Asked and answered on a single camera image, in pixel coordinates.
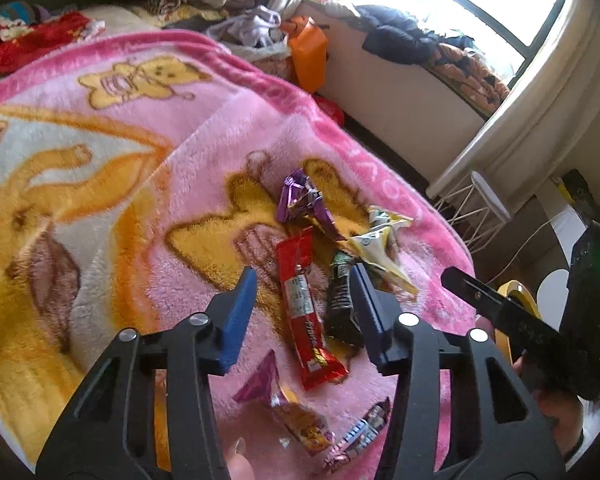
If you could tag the orange bag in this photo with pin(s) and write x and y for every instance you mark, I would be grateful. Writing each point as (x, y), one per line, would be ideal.
(307, 55)

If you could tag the orange patterned quilt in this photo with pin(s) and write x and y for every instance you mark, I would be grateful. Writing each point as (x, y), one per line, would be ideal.
(470, 75)

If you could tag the purple foil wrapper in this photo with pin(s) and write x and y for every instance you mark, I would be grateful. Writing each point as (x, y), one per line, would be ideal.
(292, 197)

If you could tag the grey white clothes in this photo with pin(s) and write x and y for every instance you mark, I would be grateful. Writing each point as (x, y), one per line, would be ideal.
(252, 25)

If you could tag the person's left hand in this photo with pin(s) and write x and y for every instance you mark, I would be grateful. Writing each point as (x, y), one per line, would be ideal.
(241, 462)

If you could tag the pink printed blanket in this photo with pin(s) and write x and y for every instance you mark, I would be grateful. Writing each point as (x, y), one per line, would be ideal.
(130, 125)

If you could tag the yellow white wrapper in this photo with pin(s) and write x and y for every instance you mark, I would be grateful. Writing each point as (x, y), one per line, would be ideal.
(375, 245)

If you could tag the wide cream curtain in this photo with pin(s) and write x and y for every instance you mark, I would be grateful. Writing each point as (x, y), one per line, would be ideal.
(545, 125)

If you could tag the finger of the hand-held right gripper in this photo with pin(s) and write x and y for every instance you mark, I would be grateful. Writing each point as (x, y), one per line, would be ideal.
(510, 317)

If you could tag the pink silver wrapper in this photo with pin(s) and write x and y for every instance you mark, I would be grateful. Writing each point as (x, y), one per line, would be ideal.
(355, 435)

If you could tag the black snack wrapper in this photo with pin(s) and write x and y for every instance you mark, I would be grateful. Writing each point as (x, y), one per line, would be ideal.
(340, 305)

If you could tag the dark jacket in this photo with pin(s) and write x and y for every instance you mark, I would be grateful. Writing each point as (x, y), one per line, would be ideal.
(395, 35)

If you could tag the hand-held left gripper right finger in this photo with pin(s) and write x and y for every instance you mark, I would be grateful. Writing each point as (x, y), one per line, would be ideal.
(375, 325)

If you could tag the white window seat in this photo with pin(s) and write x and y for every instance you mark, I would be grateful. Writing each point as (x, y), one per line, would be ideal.
(395, 100)

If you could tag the black bag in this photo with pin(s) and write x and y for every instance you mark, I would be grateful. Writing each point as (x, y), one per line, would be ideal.
(580, 195)

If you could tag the yellow-rimmed black trash bin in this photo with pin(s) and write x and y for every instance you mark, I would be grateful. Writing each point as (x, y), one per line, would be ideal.
(517, 290)

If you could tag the white vanity desk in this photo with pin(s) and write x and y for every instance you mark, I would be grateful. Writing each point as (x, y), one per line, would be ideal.
(567, 240)

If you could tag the red snack bar wrapper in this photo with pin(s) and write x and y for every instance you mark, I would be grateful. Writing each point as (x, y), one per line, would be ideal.
(305, 320)

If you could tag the purple orange candy wrapper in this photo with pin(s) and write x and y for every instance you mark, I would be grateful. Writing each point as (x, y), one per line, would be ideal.
(295, 417)

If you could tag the red plastic bag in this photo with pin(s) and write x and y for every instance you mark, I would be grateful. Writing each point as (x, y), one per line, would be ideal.
(330, 110)

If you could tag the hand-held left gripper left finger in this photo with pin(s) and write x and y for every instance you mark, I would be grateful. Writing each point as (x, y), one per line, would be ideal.
(237, 325)

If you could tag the colourful printed cloth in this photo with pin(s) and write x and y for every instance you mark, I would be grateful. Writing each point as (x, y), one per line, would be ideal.
(15, 15)

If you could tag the floral fabric bag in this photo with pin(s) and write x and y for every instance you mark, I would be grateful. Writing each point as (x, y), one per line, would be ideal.
(270, 62)

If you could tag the red cloth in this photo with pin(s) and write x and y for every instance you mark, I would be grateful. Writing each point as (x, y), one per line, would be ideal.
(35, 40)

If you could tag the person's right hand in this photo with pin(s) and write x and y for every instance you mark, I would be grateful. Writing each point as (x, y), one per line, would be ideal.
(565, 420)

